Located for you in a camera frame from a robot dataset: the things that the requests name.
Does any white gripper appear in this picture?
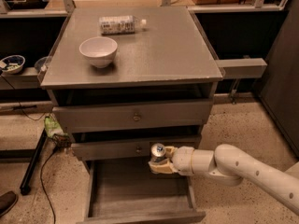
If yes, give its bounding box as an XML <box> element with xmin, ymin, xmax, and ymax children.
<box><xmin>149</xmin><ymin>146</ymin><xmax>194</xmax><ymax>176</ymax></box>

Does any silver blue redbull can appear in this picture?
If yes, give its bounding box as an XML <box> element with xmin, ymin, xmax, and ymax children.
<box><xmin>150</xmin><ymin>143</ymin><xmax>166</xmax><ymax>162</ymax></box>

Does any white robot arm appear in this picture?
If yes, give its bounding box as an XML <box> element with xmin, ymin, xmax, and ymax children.
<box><xmin>149</xmin><ymin>143</ymin><xmax>299</xmax><ymax>215</ymax></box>

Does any grey middle drawer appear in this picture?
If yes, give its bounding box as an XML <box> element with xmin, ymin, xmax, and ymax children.
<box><xmin>71</xmin><ymin>134</ymin><xmax>201</xmax><ymax>161</ymax></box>

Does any grey open bottom drawer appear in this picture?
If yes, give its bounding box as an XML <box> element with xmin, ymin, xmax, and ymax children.
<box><xmin>78</xmin><ymin>157</ymin><xmax>206</xmax><ymax>224</ymax></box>

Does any grey top drawer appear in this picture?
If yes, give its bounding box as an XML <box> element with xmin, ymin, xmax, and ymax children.
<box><xmin>53</xmin><ymin>99</ymin><xmax>213</xmax><ymax>133</ymax></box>

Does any grey drawer cabinet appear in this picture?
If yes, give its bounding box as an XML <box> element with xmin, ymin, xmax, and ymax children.
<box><xmin>40</xmin><ymin>6</ymin><xmax>224</xmax><ymax>166</ymax></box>

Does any green snack bag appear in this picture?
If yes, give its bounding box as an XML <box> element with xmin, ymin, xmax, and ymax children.
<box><xmin>44</xmin><ymin>116</ymin><xmax>69</xmax><ymax>141</ymax></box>

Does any grey side shelf bar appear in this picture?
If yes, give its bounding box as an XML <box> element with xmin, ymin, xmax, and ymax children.
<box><xmin>216</xmin><ymin>58</ymin><xmax>267</xmax><ymax>79</ymax></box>

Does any white ceramic bowl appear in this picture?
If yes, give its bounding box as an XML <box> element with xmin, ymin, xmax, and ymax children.
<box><xmin>79</xmin><ymin>36</ymin><xmax>118</xmax><ymax>68</ymax></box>

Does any black metal table leg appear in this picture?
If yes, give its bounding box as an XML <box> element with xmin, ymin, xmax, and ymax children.
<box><xmin>20</xmin><ymin>131</ymin><xmax>47</xmax><ymax>196</ymax></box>

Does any plastic water bottle lying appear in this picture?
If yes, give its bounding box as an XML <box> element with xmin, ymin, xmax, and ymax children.
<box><xmin>99</xmin><ymin>15</ymin><xmax>147</xmax><ymax>35</ymax></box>

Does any small clear cup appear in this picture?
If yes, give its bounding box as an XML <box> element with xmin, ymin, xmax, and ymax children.
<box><xmin>34</xmin><ymin>56</ymin><xmax>52</xmax><ymax>73</ymax></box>

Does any dark shoe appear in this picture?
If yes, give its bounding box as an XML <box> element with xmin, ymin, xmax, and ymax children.
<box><xmin>0</xmin><ymin>191</ymin><xmax>18</xmax><ymax>217</ymax></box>

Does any blue patterned bowl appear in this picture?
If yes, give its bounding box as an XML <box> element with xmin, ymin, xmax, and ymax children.
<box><xmin>0</xmin><ymin>55</ymin><xmax>25</xmax><ymax>75</ymax></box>

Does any black floor cable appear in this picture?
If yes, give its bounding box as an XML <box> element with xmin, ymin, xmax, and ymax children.
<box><xmin>38</xmin><ymin>145</ymin><xmax>60</xmax><ymax>224</ymax></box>

